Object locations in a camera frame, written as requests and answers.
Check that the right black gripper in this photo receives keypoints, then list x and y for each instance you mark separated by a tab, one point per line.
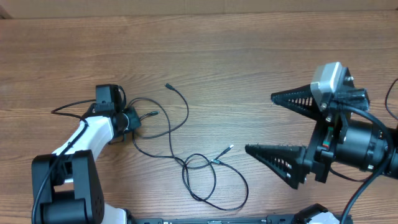
319	142

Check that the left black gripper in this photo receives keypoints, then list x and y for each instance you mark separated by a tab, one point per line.
135	121

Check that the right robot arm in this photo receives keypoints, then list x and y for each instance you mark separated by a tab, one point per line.
383	146

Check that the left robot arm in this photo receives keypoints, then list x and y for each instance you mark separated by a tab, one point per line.
66	185

